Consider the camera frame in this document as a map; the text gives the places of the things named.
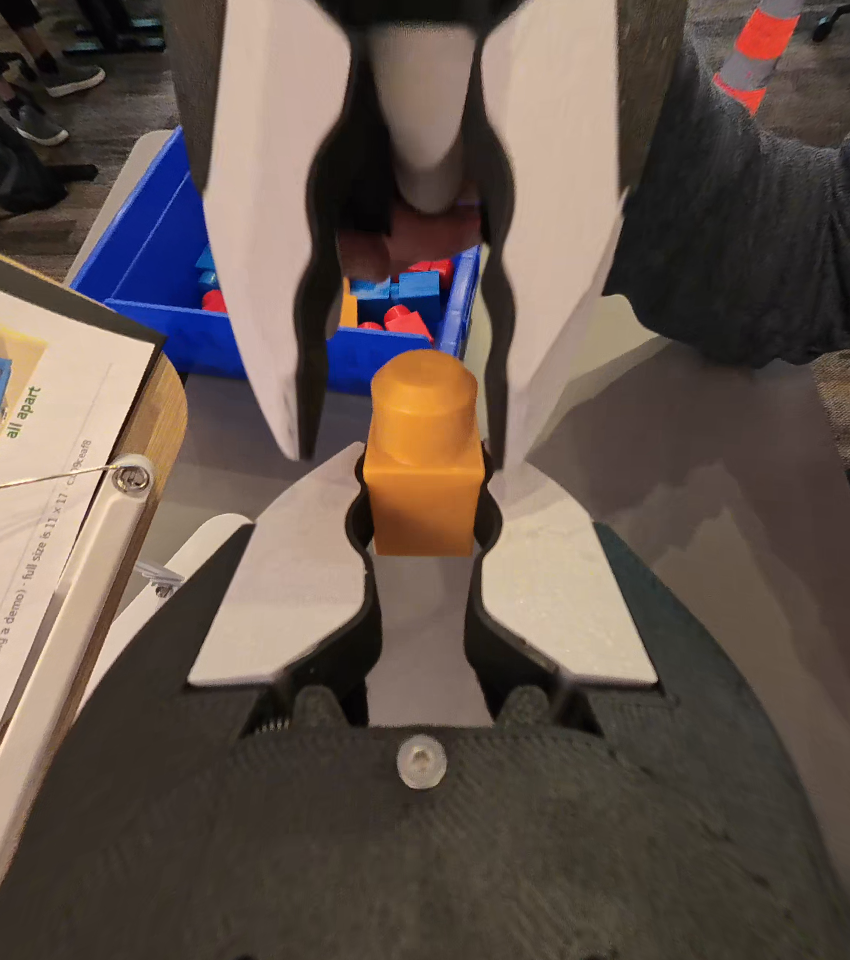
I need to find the orange traffic cone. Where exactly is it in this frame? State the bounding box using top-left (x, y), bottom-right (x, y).
top-left (713, 0), bottom-right (805, 115)

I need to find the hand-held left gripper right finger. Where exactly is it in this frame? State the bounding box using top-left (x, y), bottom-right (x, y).
top-left (463, 455), bottom-right (658, 715)

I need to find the grey desk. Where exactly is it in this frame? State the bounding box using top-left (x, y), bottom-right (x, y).
top-left (73, 128), bottom-right (850, 960)

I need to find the black floor backpack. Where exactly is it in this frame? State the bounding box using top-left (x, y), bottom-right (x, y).
top-left (0, 68), bottom-right (99, 214)

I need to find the person's right forearm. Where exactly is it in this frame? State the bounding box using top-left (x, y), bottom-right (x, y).
top-left (605, 38), bottom-right (850, 370)

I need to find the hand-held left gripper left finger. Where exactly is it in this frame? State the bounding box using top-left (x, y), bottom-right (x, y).
top-left (188, 443), bottom-right (382, 715)

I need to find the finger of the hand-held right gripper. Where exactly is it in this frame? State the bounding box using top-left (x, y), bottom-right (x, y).
top-left (478, 0), bottom-right (630, 469)
top-left (203, 0), bottom-right (358, 462)

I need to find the blue plastic bin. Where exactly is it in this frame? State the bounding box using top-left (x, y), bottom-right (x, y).
top-left (70, 128), bottom-right (483, 396)

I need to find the pile of coloured toy blocks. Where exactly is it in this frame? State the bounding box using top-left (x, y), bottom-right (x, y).
top-left (193, 245), bottom-right (459, 349)

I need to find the instruction board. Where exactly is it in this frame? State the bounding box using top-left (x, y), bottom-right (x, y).
top-left (0, 225), bottom-right (189, 909)

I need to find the yellow toy building block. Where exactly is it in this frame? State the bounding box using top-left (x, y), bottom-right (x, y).
top-left (364, 350), bottom-right (487, 559)

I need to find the white document stand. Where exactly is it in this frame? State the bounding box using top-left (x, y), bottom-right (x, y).
top-left (88, 515), bottom-right (255, 706)

